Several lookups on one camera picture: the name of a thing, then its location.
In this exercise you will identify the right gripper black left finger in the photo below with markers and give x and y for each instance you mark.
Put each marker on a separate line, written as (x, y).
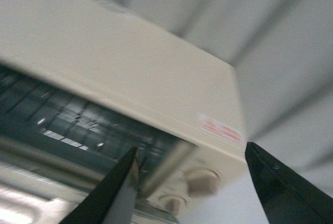
(113, 199)

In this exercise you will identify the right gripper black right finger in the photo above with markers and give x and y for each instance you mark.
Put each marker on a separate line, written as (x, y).
(285, 196)

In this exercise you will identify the glass oven door with handle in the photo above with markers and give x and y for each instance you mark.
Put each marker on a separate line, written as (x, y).
(42, 182)

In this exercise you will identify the cream Toshiba toaster oven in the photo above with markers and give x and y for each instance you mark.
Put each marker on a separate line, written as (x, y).
(135, 68)

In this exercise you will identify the beige lower timer knob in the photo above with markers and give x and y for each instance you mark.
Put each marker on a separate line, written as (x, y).
(172, 203)

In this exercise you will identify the beige upper temperature knob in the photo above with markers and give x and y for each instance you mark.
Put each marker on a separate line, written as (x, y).
(202, 182)

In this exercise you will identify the red warning sticker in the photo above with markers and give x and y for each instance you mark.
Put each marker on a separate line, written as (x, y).
(220, 129)

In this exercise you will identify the grey curtain backdrop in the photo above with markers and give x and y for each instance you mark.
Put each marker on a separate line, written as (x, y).
(282, 53)

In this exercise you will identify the metal wire oven rack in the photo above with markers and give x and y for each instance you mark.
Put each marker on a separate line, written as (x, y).
(35, 109)

